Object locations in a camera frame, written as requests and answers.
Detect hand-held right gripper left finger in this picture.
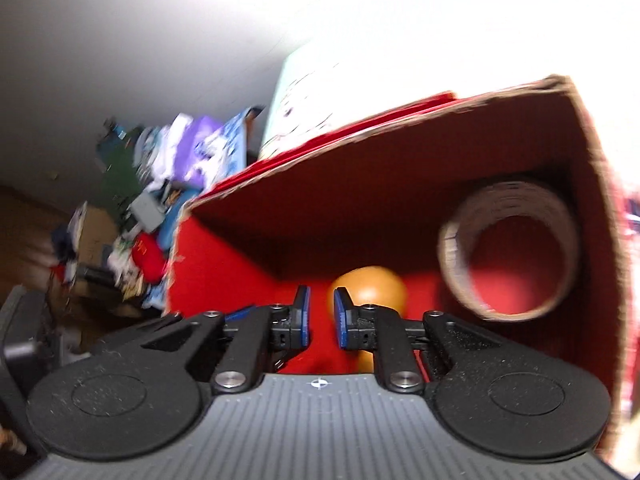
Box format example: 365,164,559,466
100,285,312,394

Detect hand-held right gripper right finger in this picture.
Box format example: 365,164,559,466
333,287,511,392

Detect orange wooden gourd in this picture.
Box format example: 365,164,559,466
328,266,409,376

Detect red cardboard box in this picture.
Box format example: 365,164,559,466
165,75,633,461

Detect printed packing tape roll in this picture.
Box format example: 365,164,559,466
437,178,582,322

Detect red plush toy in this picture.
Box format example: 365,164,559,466
131,232,168,281

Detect blue glasses case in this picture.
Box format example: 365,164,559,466
157,190,198,241

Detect brown cardboard carton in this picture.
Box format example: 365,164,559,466
70,202,121,267

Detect grey small box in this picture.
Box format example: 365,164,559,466
129,192,163,231

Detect blue checkered cloth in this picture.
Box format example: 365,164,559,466
200,107,263,196

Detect purple tissue pack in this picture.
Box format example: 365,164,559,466
170,115,226,186

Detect striped cloth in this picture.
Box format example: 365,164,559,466
135,125,173,176

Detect dark green bag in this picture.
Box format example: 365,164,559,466
97,125,146,206

